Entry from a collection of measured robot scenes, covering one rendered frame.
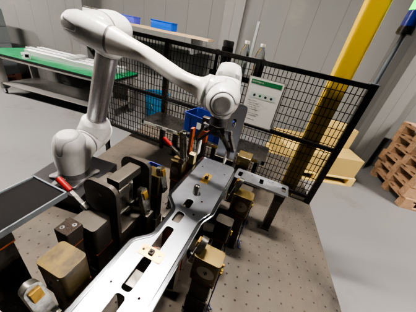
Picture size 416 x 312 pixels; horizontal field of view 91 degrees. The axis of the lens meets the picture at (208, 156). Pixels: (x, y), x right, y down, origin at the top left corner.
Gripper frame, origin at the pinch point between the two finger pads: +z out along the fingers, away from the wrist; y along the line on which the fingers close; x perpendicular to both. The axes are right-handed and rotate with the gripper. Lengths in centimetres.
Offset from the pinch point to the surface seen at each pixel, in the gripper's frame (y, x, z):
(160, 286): 8, -54, 14
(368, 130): 173, 323, 43
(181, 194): -5.1, -17.3, 13.6
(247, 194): 21.8, -5.0, 9.0
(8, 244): -30, -66, 5
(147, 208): -11.8, -32.8, 12.1
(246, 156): 13.9, 25.1, 7.5
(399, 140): 214, 311, 42
